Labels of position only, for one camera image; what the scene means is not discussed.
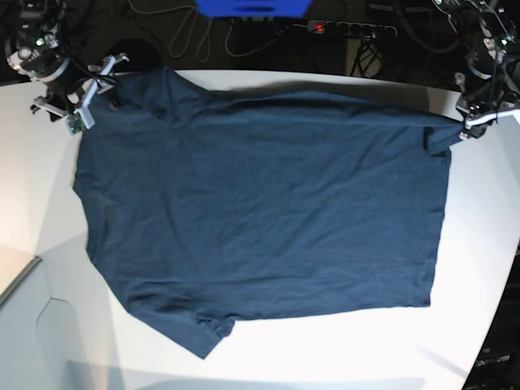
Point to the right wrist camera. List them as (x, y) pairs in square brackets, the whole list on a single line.
[(74, 124)]

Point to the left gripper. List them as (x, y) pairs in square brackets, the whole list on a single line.
[(481, 107)]

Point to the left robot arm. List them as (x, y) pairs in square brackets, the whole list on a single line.
[(491, 44)]

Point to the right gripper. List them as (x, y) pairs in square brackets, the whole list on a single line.
[(69, 92)]

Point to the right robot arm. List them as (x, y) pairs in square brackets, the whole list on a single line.
[(38, 49)]

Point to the blue plastic bin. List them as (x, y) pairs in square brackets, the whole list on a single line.
[(253, 8)]

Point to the dark blue t-shirt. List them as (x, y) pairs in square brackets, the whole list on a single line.
[(208, 208)]

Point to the black power strip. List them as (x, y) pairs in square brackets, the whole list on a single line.
[(351, 30)]

